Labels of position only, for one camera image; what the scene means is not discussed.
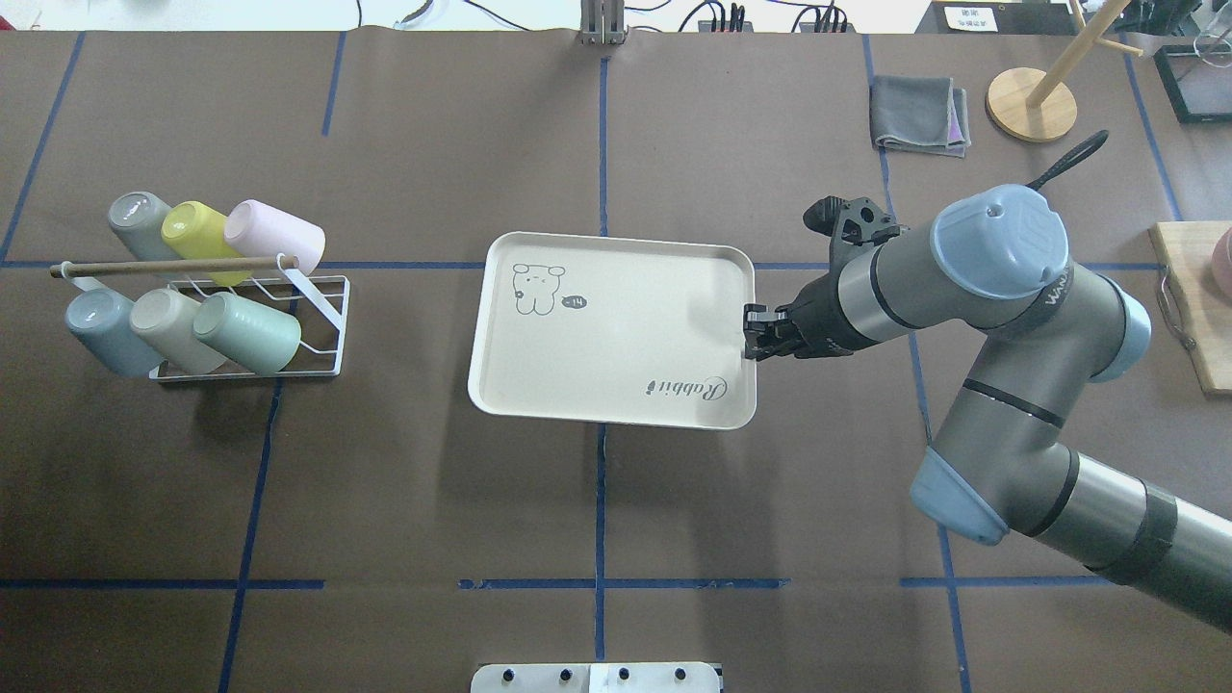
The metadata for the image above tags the grey aluminium post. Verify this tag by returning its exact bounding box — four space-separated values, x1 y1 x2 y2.
577 0 628 44

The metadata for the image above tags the yellow cup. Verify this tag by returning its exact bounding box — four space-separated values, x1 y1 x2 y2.
160 201 243 260

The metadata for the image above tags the bamboo cutting board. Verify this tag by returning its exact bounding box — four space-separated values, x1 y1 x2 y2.
1149 219 1231 396

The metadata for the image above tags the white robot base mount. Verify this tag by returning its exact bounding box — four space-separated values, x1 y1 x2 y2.
469 661 724 692

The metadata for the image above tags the green cup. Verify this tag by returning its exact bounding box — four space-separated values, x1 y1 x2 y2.
192 293 302 376

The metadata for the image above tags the white wire cup rack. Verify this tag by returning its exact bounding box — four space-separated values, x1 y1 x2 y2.
49 253 350 383

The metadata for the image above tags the black label box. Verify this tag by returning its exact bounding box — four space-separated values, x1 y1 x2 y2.
914 1 1078 36

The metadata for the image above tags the wooden mug tree stand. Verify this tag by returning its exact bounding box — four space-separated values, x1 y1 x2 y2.
986 1 1145 143

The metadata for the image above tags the grey cup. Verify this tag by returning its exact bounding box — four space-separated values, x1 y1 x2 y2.
107 192 182 261

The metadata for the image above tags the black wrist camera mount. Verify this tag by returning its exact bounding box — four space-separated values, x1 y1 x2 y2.
804 194 908 258

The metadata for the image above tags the blue-grey cup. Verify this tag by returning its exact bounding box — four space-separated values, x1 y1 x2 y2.
64 289 166 377

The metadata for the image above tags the pink cup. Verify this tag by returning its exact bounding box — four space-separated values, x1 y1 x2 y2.
223 200 325 273

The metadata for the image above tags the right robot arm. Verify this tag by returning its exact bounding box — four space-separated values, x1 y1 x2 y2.
743 184 1231 631

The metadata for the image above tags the grey folded cloth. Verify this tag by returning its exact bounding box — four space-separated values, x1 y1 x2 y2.
869 74 972 158

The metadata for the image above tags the beige cup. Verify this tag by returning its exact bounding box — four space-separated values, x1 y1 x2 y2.
129 289 227 374

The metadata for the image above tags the pink bowl with ice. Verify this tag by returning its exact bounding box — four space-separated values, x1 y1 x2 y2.
1210 227 1232 301

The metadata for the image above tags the cream rabbit tray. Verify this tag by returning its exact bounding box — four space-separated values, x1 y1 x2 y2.
468 232 756 430

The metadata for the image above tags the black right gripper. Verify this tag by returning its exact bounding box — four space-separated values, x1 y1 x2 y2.
742 273 857 361

